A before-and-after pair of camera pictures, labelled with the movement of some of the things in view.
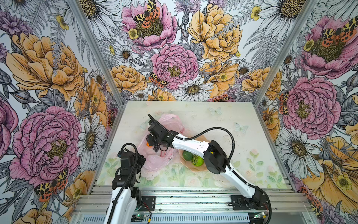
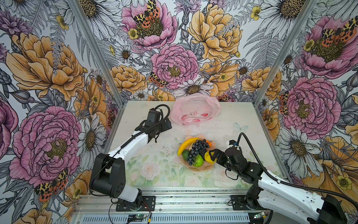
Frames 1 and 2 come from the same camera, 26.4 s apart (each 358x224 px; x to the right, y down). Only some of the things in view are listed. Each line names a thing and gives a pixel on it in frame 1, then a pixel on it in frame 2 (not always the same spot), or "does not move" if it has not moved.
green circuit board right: (261, 215) does not move
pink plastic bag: (156, 163) to (192, 109)
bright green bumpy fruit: (197, 160) does not move
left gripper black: (141, 160) to (164, 126)
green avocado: (187, 156) does not move
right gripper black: (149, 140) to (217, 152)
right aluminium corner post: (306, 11) does not move
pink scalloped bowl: (189, 164) does not move
